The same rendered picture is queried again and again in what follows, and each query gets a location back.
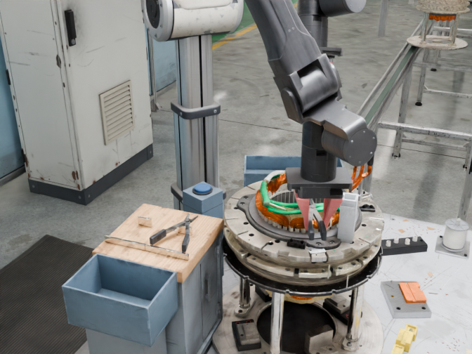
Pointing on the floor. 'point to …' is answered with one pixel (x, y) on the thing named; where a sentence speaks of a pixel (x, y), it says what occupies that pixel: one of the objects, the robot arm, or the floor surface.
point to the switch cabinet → (78, 92)
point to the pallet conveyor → (376, 112)
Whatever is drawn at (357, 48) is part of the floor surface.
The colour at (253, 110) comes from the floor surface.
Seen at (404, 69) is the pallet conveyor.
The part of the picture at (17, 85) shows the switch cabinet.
